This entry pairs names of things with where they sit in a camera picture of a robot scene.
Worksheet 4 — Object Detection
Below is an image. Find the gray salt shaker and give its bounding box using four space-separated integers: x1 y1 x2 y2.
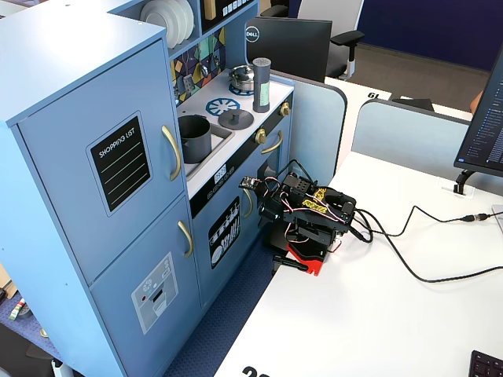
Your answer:
251 57 273 114

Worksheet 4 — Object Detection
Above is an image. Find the brown cardboard box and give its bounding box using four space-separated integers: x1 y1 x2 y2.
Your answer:
0 262 19 302

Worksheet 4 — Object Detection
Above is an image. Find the short gold freezer handle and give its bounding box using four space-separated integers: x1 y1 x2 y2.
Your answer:
177 220 194 259

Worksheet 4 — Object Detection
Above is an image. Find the thin black USB cable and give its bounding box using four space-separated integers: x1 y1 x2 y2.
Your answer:
353 204 503 239

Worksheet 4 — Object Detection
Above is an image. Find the gold cabinet door handle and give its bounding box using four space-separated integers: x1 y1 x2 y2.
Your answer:
242 188 255 219

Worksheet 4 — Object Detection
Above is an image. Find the shiny steel toy pot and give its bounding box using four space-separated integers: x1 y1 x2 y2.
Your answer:
228 64 256 92

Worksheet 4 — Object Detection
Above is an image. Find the black keyboard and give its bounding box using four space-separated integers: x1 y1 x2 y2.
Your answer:
469 350 503 377

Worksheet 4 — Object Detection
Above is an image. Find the long gold fridge handle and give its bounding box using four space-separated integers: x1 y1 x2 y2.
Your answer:
161 124 182 182

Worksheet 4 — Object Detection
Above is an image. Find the black table clamp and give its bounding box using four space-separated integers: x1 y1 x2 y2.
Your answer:
272 253 310 274

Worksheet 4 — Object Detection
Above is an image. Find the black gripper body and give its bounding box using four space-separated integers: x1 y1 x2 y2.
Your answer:
261 184 294 216

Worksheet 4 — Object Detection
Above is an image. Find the white toy plate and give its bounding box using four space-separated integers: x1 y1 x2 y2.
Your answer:
156 0 186 44
139 0 176 49
174 0 196 38

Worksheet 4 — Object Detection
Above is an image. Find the white black office chair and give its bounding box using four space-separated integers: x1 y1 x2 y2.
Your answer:
259 0 366 82

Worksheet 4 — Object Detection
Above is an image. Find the light blue desk divider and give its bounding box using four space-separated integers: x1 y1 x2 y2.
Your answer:
351 98 472 185
270 70 349 188

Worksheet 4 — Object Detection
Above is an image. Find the dark gray toy pot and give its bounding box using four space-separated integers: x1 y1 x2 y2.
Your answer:
177 114 213 165

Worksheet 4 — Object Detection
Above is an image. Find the black Dell monitor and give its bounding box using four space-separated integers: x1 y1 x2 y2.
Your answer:
244 16 333 83

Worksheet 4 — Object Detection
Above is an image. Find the dark gray pot lid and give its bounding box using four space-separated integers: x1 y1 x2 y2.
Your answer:
218 108 255 130

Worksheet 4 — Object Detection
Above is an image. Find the blue toy kitchen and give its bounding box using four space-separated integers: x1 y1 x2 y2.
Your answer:
0 0 296 377

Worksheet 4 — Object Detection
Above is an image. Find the red robot base mount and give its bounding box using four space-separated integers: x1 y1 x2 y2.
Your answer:
286 241 329 276

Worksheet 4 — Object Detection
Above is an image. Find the lit computer monitor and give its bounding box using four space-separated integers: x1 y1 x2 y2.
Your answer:
453 45 503 178

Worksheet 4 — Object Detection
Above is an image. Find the thick black power cable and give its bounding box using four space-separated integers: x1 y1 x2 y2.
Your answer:
347 207 503 284

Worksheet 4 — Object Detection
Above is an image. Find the gold oven door handle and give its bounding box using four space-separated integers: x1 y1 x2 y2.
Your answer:
261 130 284 155

